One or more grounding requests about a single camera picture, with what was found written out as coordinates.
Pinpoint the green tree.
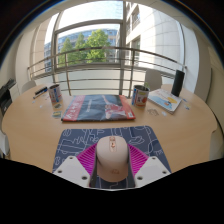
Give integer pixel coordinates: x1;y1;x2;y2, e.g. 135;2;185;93
58;29;113;66

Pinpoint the metal balcony railing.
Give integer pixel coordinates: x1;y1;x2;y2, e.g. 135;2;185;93
27;46;188;98

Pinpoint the white computer mouse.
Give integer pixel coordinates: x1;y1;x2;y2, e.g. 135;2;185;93
95;135;130;183

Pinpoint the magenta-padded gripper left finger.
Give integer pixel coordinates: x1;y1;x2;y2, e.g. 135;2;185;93
53;143;98;189

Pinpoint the white illustrated book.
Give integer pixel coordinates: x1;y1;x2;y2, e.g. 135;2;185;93
147;88;183;115

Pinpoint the red and blue magazine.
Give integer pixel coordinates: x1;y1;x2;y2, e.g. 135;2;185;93
61;94;136;123

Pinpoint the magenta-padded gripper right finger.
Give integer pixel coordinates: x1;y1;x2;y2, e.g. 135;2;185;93
127;143;172;189

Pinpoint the printed cup with red spot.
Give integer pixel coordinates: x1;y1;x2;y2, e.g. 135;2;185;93
131;84;150;108

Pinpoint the dark blue patterned mouse pad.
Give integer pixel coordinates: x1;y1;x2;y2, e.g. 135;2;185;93
52;125;172;190

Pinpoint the black cylindrical speaker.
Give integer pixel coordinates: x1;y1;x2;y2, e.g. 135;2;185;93
170;69;186;98

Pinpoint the small black and blue box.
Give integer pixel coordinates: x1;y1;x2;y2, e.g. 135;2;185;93
32;86;49;100

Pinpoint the printed cup with blue band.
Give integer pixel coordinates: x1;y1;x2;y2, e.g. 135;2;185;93
48;83;64;108

